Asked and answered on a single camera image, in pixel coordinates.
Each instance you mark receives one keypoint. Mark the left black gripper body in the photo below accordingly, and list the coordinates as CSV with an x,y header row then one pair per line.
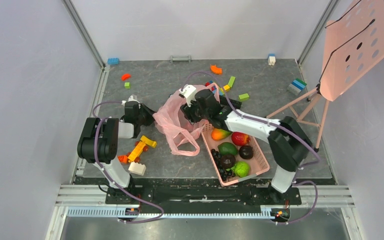
x,y
143,119

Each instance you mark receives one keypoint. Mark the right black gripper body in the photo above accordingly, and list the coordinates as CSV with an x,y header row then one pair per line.
x,y
189,112

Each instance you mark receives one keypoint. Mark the pink plastic bag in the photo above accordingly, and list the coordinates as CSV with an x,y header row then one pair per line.
x,y
180,134

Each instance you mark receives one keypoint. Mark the red fake fruit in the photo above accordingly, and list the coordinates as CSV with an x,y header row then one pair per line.
x,y
240,139

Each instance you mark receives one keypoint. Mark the dark fake mangosteen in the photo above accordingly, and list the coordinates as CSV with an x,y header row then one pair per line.
x,y
227,161

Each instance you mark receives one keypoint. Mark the light green fake round fruit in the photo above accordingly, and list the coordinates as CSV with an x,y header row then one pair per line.
x,y
241,169

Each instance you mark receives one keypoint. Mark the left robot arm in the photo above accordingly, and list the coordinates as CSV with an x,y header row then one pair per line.
x,y
98,141

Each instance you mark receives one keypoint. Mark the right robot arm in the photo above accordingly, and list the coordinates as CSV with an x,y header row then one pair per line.
x,y
288,142

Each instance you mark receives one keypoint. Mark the orange green fake mango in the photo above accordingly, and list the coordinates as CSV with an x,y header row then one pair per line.
x,y
220,134

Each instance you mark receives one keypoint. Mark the green fake avocado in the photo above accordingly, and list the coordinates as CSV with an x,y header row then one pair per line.
x,y
227,148

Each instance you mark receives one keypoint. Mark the dark fake plum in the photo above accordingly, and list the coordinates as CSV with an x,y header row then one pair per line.
x,y
246,152

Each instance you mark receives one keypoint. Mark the black fake grape bunch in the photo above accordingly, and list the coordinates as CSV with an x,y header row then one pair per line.
x,y
224,173

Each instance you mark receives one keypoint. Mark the red blue green brick cluster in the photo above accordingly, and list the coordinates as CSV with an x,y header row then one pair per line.
x,y
214,88

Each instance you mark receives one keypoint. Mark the small green cube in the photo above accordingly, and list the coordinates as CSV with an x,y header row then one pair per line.
x,y
127,85

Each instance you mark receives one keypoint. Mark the black microphone silver head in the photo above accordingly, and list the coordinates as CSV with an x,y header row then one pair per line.
x,y
225,101

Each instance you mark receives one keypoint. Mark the yellow orange toy brick vehicle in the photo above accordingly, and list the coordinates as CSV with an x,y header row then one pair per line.
x,y
141,146

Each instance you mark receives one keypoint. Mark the tall green block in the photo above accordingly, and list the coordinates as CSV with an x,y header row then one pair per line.
x,y
231,81

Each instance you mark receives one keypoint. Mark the orange curved block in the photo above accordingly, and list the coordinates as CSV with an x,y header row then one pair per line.
x,y
216,70

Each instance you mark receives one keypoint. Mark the red curved block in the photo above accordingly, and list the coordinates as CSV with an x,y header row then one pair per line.
x,y
125,77

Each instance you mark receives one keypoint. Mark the green block near microphone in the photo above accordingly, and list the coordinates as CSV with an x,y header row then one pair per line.
x,y
243,97

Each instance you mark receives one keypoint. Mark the white toy brick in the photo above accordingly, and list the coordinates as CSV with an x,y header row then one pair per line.
x,y
137,168

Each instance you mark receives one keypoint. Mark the blue brick at corner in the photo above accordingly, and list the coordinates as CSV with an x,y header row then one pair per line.
x,y
113,61

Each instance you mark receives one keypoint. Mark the pink plastic basket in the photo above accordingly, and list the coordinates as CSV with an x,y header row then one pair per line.
x,y
258,164

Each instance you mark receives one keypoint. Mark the blue white brick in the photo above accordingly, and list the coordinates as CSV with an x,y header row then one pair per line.
x,y
271,59

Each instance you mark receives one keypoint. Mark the grey blue green brick stack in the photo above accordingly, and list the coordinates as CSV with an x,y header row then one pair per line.
x,y
297,86

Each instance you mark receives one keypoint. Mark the pink perforated music stand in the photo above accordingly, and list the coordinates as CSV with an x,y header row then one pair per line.
x,y
353,45

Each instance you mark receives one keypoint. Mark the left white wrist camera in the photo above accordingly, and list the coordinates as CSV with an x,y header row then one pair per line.
x,y
132,98

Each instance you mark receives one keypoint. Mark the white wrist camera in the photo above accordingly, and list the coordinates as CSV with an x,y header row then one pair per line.
x,y
132,98
188,92

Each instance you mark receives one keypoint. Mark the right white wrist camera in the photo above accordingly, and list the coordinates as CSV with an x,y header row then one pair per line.
x,y
188,92

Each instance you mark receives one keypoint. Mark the grey metal handle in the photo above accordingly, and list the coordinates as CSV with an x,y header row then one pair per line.
x,y
180,58

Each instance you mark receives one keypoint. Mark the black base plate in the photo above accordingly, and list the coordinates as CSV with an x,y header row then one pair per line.
x,y
200,196

